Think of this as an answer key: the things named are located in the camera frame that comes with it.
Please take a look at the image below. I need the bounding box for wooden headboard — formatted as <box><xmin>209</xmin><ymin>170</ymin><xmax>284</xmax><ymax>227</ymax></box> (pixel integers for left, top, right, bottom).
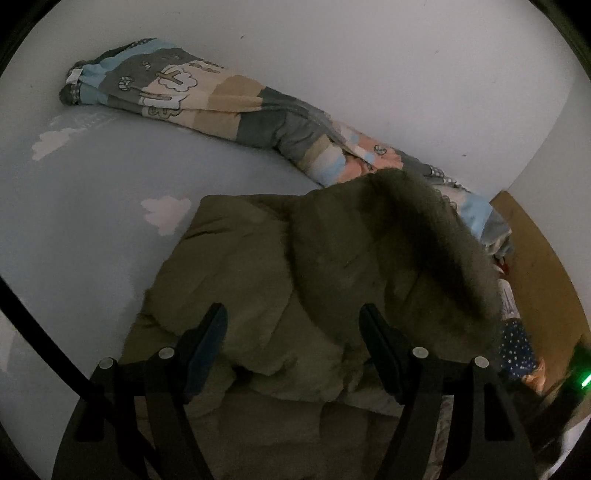
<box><xmin>489</xmin><ymin>190</ymin><xmax>591</xmax><ymax>398</ymax></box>

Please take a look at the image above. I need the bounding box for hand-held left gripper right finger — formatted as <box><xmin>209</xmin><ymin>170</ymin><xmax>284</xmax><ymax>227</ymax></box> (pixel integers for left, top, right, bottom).
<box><xmin>359</xmin><ymin>303</ymin><xmax>539</xmax><ymax>480</ymax></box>

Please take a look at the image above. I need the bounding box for black cable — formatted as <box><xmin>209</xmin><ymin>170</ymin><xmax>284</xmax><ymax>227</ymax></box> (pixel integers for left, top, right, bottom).
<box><xmin>0</xmin><ymin>277</ymin><xmax>98</xmax><ymax>402</ymax></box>

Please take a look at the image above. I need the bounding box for light blue cloud bedsheet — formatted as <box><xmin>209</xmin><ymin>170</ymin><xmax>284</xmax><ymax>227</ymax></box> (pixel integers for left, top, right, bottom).
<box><xmin>0</xmin><ymin>104</ymin><xmax>333</xmax><ymax>462</ymax></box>

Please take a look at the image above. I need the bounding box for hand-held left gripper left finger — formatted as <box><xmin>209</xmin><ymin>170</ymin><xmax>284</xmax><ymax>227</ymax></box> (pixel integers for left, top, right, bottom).
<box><xmin>51</xmin><ymin>302</ymin><xmax>229</xmax><ymax>480</ymax></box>

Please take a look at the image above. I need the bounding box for navy star-patterned pillow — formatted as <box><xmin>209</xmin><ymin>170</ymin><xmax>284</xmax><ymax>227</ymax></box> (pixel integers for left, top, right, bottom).
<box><xmin>499</xmin><ymin>318</ymin><xmax>539</xmax><ymax>381</ymax></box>

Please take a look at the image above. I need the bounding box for rolled patterned quilt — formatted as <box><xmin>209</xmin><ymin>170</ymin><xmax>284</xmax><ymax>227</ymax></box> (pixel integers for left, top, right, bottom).
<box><xmin>59</xmin><ymin>38</ymin><xmax>513</xmax><ymax>259</ymax></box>

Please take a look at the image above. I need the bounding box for olive green hooded puffer jacket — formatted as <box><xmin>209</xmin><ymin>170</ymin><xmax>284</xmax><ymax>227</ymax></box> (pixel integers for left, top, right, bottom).
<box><xmin>117</xmin><ymin>168</ymin><xmax>504</xmax><ymax>480</ymax></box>

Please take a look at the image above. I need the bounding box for orange cloth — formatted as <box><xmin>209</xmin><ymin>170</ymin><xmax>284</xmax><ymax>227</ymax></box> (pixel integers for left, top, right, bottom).
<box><xmin>522</xmin><ymin>364</ymin><xmax>548</xmax><ymax>393</ymax></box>

